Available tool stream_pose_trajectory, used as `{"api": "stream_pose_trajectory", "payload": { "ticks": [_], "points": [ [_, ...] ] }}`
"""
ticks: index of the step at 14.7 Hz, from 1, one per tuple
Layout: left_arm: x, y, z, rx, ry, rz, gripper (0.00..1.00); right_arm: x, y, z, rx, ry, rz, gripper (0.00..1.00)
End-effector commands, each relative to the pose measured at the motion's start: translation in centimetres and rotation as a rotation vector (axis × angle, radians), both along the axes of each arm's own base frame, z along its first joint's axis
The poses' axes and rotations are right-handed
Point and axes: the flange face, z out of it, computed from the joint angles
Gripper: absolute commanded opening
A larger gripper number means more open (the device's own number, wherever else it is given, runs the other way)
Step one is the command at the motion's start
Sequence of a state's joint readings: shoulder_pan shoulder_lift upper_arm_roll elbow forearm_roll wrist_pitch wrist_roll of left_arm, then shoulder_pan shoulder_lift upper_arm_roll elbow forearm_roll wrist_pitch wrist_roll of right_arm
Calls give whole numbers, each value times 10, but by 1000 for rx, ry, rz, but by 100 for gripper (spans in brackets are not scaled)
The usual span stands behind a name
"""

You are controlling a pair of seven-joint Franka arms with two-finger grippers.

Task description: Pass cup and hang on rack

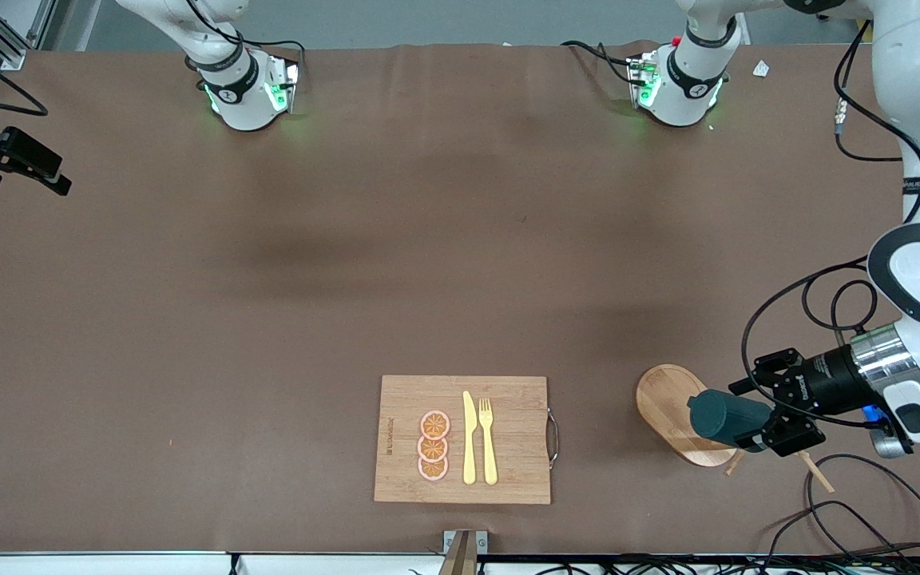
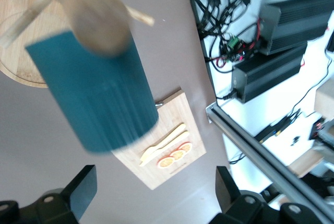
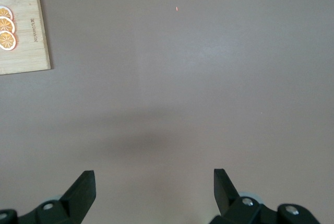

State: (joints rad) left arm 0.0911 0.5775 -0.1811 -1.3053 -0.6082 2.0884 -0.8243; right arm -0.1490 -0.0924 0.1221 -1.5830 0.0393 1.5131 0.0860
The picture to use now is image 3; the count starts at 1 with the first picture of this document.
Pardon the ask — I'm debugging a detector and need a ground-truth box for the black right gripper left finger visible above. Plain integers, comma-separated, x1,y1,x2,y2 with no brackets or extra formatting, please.
0,170,97,224

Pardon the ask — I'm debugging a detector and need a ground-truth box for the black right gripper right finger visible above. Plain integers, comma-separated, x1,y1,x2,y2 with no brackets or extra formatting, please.
210,168,321,224

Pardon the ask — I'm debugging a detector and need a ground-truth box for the orange slice toy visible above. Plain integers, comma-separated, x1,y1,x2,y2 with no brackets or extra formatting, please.
0,6,14,21
0,16,15,34
0,30,17,52

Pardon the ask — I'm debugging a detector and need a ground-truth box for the bamboo cutting board with handle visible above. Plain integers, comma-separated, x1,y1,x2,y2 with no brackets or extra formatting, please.
0,0,52,76

